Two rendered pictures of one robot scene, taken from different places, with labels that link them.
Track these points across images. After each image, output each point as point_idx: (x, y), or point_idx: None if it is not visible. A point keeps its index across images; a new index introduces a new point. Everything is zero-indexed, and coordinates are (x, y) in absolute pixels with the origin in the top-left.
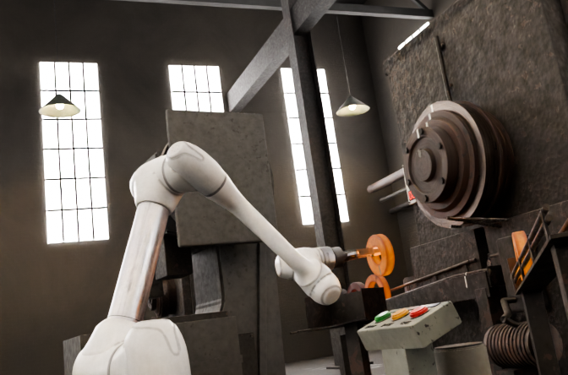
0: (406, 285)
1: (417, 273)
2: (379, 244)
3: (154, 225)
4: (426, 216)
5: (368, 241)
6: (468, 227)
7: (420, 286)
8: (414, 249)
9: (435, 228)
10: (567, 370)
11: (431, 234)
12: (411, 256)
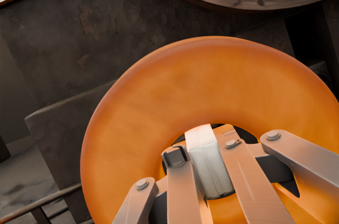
0: (29, 212)
1: (64, 171)
2: (275, 96)
3: None
4: None
5: (122, 102)
6: (215, 29)
7: (82, 198)
8: (47, 116)
9: (94, 53)
10: None
11: (78, 70)
12: (34, 136)
